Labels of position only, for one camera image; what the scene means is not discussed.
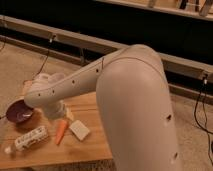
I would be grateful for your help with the purple bowl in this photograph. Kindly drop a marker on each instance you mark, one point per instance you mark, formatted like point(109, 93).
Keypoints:
point(18, 112)

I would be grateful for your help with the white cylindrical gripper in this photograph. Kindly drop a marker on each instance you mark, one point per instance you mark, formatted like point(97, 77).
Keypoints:
point(58, 110)

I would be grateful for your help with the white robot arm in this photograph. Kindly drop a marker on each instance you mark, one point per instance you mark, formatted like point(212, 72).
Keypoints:
point(134, 103)

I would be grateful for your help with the orange carrot-like pepper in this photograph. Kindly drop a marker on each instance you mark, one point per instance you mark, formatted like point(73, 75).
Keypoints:
point(62, 126)

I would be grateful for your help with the white sponge block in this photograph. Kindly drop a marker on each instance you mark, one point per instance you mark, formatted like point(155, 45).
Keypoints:
point(79, 130)

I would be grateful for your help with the wooden table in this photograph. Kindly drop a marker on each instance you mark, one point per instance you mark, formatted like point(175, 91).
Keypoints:
point(71, 150)

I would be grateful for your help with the small clear glass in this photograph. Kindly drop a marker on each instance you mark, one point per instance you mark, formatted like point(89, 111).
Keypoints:
point(10, 150)

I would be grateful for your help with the grey metal rail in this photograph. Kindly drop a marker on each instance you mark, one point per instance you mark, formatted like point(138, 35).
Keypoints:
point(174, 64)

